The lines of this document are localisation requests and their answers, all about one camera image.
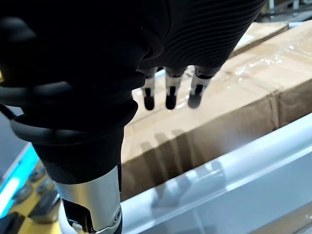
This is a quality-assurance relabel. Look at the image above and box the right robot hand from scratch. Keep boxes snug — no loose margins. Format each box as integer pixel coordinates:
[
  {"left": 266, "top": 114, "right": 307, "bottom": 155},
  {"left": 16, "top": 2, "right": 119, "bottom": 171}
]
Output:
[{"left": 0, "top": 0, "right": 268, "bottom": 234}]

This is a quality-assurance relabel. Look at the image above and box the blue shelf edge strip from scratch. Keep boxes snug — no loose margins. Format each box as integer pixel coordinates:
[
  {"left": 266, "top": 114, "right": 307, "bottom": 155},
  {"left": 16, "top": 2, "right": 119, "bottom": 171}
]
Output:
[{"left": 0, "top": 142, "right": 44, "bottom": 212}]

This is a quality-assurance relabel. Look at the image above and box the yellow shelf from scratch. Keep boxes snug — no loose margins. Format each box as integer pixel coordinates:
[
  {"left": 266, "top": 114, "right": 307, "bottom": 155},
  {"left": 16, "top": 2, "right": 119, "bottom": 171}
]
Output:
[{"left": 0, "top": 163, "right": 64, "bottom": 234}]

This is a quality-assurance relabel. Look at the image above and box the black sole-shaped plastic housing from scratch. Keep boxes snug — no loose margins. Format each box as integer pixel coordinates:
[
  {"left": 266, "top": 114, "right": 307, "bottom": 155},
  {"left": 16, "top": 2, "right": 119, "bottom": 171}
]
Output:
[
  {"left": 0, "top": 211, "right": 26, "bottom": 234},
  {"left": 28, "top": 165, "right": 47, "bottom": 182},
  {"left": 28, "top": 189, "right": 61, "bottom": 224},
  {"left": 13, "top": 182, "right": 34, "bottom": 203}
]

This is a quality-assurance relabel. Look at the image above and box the large taped cardboard box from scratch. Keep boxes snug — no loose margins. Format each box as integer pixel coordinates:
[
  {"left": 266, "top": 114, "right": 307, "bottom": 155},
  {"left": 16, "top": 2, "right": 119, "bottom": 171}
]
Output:
[{"left": 121, "top": 26, "right": 312, "bottom": 202}]

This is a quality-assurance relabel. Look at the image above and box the plain cardboard box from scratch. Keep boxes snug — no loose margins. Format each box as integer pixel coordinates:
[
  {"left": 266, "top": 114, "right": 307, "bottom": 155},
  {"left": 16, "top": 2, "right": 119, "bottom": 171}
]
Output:
[{"left": 233, "top": 21, "right": 290, "bottom": 58}]

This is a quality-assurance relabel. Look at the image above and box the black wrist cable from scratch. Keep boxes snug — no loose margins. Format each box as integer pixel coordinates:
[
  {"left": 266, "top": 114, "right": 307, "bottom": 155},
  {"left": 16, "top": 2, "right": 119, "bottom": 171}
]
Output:
[{"left": 0, "top": 104, "right": 17, "bottom": 121}]

